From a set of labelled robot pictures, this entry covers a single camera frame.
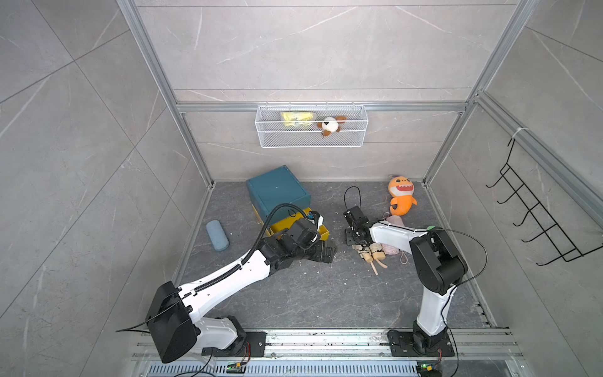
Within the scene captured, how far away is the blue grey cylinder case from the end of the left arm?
1.50 feet

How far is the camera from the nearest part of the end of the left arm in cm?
67

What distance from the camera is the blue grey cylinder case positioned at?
968 millimetres
